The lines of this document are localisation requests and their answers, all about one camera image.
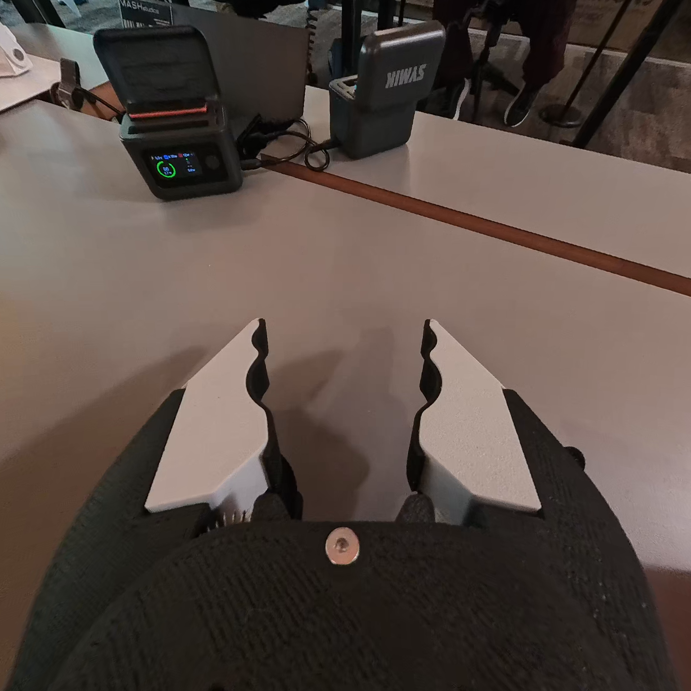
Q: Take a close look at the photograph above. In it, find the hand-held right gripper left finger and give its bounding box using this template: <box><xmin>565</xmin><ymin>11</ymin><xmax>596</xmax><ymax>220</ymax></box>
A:
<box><xmin>145</xmin><ymin>319</ymin><xmax>303</xmax><ymax>520</ymax></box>

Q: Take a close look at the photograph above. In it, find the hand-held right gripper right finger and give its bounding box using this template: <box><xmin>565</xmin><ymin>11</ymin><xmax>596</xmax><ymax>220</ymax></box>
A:
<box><xmin>407</xmin><ymin>319</ymin><xmax>542</xmax><ymax>521</ymax></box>

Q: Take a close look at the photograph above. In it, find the black charger with display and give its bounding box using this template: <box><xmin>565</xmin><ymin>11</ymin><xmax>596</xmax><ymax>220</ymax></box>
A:
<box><xmin>93</xmin><ymin>24</ymin><xmax>244</xmax><ymax>202</ymax></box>

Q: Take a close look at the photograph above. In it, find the grey charging case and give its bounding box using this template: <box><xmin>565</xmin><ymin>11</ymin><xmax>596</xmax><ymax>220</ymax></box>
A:
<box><xmin>328</xmin><ymin>21</ymin><xmax>448</xmax><ymax>160</ymax></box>

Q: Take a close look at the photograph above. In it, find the black round-base stand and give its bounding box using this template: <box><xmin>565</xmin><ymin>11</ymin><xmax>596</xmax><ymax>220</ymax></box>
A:
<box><xmin>540</xmin><ymin>0</ymin><xmax>649</xmax><ymax>128</ymax></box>

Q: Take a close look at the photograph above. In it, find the dark grey laptop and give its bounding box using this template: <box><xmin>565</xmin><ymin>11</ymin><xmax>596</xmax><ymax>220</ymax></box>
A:
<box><xmin>170</xmin><ymin>5</ymin><xmax>311</xmax><ymax>126</ymax></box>

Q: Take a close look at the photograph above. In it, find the black clip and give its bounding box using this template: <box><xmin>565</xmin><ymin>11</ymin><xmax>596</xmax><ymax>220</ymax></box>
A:
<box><xmin>51</xmin><ymin>58</ymin><xmax>125</xmax><ymax>123</ymax></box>

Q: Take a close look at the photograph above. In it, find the black tripod leg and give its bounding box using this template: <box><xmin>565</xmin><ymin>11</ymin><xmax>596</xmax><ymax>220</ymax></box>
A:
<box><xmin>572</xmin><ymin>0</ymin><xmax>685</xmax><ymax>149</ymax></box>

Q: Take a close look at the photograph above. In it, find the white plastic object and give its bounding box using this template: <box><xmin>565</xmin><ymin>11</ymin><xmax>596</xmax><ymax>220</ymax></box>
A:
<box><xmin>0</xmin><ymin>24</ymin><xmax>33</xmax><ymax>82</ymax></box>

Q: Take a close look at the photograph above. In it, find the black cable bundle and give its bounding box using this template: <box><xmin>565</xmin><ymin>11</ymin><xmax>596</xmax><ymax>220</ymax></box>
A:
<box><xmin>238</xmin><ymin>116</ymin><xmax>331</xmax><ymax>171</ymax></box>

